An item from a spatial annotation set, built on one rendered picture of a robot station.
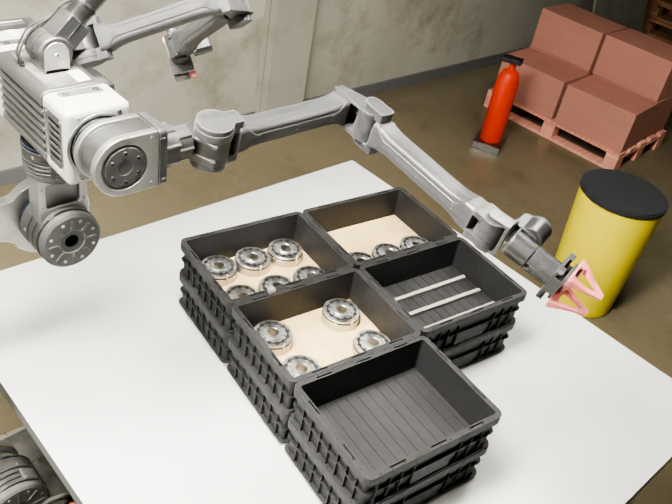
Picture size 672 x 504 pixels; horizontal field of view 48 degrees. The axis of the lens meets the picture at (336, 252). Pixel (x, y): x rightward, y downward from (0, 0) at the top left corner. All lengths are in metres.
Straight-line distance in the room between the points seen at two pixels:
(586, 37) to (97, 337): 4.23
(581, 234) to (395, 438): 1.99
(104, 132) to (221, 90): 3.13
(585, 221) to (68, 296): 2.26
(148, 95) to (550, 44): 2.91
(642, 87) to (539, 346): 3.30
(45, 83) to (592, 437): 1.62
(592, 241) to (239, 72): 2.23
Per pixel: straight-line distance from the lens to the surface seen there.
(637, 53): 5.47
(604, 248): 3.58
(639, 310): 4.05
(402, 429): 1.85
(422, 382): 1.97
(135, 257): 2.44
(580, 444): 2.18
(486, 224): 1.53
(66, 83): 1.55
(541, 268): 1.53
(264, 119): 1.59
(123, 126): 1.45
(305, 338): 2.00
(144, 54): 4.16
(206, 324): 2.11
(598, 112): 5.24
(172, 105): 4.38
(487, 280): 2.30
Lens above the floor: 2.19
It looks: 36 degrees down
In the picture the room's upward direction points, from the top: 11 degrees clockwise
